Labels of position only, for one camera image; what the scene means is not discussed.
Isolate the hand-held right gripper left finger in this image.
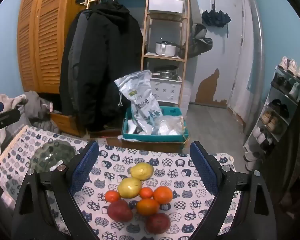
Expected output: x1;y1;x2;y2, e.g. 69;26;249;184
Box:
12;141;100;240

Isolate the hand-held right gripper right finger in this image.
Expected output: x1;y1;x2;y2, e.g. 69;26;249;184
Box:
189;141;278;240

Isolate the scalloped glass plate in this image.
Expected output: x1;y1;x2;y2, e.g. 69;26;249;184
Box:
29;140;76;173

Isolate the small tangerine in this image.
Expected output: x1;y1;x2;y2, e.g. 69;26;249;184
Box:
139;187;154;199
105;190;121;203

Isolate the orange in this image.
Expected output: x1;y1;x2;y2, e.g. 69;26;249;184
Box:
153;186;173;205
136;198;160;216

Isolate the yellow lemon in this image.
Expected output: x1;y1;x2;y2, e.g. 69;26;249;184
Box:
130;163;155;181
117;177;142;199

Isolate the red apple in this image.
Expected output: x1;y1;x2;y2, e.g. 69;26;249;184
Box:
145;213;171;235
107;199;133;222

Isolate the beige hoodie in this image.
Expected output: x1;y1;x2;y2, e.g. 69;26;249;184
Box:
0;92;29;158

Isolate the grey fabric bag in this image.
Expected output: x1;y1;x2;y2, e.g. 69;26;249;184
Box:
4;112;28;142

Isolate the grey clothes pile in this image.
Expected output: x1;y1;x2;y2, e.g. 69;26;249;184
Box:
24;91;61;133

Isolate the cat print tablecloth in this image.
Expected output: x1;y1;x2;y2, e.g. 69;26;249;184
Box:
0;125;243;240

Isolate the wooden drawer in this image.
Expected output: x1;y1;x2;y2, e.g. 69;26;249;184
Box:
50;111;87;138

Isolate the clear plastic bag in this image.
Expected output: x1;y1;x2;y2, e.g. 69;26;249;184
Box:
152;115;187;136

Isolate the teal plastic basket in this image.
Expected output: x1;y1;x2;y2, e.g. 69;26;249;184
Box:
122;106;190;143

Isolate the plain cardboard box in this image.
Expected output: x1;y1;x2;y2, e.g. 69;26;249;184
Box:
106;137;188;154

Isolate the wooden louvered wardrobe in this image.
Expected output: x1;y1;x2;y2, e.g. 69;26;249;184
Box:
16;0;90;94

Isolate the shoe rack with shoes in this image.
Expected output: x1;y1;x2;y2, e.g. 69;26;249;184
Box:
244;56;300;171

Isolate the black jacket with grey panel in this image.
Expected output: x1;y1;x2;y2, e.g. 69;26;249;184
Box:
59;9;92;117

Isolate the white patterned drawer box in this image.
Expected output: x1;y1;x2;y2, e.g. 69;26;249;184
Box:
150;77;183;103

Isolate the white printed rice bag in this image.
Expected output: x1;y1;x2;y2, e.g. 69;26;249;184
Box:
114;69;163;135

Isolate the black coat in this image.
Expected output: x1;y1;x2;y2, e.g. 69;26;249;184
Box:
76;1;144;133

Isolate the steel steamer pot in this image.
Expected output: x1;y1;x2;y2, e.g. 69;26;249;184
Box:
151;65;178;79

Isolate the white shoe rack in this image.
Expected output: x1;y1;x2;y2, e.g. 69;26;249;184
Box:
242;65;300;153

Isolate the grey door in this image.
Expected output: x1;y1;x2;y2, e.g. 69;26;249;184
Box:
199;0;246;108

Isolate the grey vertical pipe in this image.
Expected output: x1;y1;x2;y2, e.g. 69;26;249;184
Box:
246;0;266;132

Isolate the dark green hanging bag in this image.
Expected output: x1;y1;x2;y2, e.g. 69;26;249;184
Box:
191;23;213;55

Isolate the wooden shelf rack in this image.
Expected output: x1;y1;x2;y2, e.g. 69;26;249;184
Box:
141;0;190;108

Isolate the black folded umbrella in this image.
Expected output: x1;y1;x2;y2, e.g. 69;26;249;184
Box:
201;9;232;28

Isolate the white storage box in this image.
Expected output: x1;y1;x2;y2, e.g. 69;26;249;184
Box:
148;0;185;14

